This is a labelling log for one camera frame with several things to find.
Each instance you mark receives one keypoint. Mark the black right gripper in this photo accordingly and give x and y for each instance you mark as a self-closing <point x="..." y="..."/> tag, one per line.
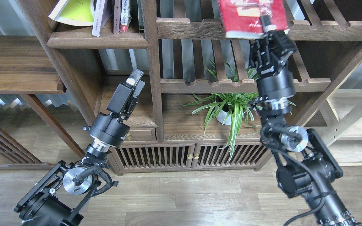
<point x="269" y="56"/>

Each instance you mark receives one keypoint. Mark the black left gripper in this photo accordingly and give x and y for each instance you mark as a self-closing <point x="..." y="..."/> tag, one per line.
<point x="110" y="128"/>

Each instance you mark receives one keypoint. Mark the yellow green book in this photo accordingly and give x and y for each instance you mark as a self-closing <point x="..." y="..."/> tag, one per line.
<point x="74" y="12"/>

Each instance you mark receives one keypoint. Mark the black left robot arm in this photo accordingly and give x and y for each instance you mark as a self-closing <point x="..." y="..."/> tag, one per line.
<point x="41" y="206"/>

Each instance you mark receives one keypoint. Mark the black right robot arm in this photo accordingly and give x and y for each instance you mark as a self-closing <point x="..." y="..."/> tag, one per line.
<point x="305" y="167"/>

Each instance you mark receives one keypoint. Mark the white red upright book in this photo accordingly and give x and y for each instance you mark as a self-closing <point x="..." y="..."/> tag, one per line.
<point x="126" y="17"/>

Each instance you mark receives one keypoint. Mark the dark wooden bookshelf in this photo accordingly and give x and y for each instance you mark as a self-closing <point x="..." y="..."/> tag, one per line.
<point x="187" y="52"/>

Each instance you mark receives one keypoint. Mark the dark upright book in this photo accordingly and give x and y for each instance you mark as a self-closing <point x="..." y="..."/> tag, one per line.
<point x="140" y="16"/>

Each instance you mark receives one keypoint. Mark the brown upright book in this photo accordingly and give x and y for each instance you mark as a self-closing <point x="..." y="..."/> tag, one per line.
<point x="116" y="8"/>

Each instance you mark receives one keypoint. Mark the left slatted cabinet door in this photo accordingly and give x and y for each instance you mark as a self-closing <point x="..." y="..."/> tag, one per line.
<point x="153" y="158"/>

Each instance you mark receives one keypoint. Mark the slatted cabinet door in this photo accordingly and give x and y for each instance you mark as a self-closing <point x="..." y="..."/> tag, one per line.
<point x="153" y="158"/>
<point x="212" y="156"/>

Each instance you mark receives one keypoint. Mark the white plant pot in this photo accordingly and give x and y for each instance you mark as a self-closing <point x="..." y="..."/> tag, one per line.
<point x="222" y="115"/>

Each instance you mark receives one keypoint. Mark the right slatted cabinet door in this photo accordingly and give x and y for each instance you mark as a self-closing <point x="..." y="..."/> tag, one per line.
<point x="212" y="156"/>

